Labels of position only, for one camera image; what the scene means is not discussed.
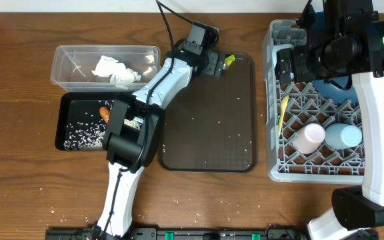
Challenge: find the clear plastic bin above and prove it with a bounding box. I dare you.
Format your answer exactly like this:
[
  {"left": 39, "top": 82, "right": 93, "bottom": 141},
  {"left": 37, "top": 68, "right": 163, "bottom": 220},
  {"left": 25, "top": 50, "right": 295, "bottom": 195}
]
[{"left": 51, "top": 45, "right": 161, "bottom": 92}]

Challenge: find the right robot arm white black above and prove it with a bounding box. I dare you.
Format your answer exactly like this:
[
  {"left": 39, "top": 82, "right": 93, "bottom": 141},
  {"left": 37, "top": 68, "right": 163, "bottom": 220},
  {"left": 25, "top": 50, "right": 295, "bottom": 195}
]
[{"left": 275, "top": 1, "right": 384, "bottom": 239}]

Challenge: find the pink white cup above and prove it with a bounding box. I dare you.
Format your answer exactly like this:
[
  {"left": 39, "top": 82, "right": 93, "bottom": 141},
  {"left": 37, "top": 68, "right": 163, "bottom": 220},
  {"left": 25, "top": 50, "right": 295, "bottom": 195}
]
[{"left": 292, "top": 123, "right": 325, "bottom": 154}]

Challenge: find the large blue plate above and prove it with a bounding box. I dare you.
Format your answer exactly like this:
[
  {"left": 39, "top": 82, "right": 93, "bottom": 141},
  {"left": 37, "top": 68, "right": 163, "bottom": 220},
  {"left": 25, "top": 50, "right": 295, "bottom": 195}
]
[{"left": 312, "top": 77, "right": 358, "bottom": 104}]

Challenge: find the orange carrot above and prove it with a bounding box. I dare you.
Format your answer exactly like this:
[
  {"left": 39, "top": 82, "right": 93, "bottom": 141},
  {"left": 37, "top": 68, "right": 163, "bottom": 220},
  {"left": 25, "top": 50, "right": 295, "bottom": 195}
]
[{"left": 99, "top": 107, "right": 110, "bottom": 124}]

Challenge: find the yellow food wrapper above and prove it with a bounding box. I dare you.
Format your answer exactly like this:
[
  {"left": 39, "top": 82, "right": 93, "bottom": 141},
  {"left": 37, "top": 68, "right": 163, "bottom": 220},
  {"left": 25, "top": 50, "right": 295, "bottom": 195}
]
[{"left": 223, "top": 55, "right": 236, "bottom": 69}]

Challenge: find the brown serving tray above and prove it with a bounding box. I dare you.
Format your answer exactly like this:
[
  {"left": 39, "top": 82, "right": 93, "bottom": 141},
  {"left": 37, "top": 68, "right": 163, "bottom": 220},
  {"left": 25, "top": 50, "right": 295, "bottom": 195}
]
[{"left": 159, "top": 53, "right": 258, "bottom": 173}]

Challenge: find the light blue rice bowl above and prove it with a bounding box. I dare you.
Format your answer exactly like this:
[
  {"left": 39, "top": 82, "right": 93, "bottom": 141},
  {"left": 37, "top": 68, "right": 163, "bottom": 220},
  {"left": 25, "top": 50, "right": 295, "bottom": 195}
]
[{"left": 272, "top": 44, "right": 294, "bottom": 56}]

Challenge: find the grey dishwasher rack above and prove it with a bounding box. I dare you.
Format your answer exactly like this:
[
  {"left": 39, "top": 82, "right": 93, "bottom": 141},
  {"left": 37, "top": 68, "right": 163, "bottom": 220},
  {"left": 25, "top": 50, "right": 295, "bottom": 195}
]
[{"left": 263, "top": 20, "right": 384, "bottom": 185}]

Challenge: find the spilled white rice pile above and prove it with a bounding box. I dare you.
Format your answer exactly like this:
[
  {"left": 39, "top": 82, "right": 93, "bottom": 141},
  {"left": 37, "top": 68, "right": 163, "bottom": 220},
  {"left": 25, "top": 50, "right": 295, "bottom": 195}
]
[{"left": 63, "top": 99, "right": 143, "bottom": 151}]

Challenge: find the black rail at table edge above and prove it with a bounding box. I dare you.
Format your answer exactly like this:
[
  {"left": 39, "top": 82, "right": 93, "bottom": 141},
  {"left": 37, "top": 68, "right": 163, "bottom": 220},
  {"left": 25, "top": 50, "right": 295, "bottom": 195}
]
[{"left": 44, "top": 223, "right": 310, "bottom": 240}]

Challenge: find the light blue cup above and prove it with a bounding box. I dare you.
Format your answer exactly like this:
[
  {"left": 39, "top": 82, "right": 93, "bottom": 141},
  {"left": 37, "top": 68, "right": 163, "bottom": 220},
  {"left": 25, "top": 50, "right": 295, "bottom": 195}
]
[{"left": 325, "top": 123, "right": 363, "bottom": 149}]

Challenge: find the yellow spoon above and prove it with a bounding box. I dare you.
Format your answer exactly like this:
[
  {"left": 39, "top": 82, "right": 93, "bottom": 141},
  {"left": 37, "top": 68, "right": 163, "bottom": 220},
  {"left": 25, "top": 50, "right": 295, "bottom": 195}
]
[{"left": 278, "top": 95, "right": 289, "bottom": 137}]

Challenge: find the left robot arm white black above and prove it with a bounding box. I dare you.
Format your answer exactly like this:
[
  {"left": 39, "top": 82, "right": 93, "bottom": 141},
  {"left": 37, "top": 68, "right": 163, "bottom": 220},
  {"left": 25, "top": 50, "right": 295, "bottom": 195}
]
[{"left": 91, "top": 50, "right": 226, "bottom": 239}]

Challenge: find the black tray bin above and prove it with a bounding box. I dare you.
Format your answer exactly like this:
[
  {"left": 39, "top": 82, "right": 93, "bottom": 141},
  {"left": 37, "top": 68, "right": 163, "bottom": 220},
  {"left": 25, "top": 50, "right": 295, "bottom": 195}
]
[{"left": 55, "top": 92, "right": 132, "bottom": 151}]

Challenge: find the white paper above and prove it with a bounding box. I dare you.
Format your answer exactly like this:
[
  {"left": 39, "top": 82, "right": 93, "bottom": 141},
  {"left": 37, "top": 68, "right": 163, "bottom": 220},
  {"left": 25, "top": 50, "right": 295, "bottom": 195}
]
[{"left": 91, "top": 55, "right": 141, "bottom": 89}]

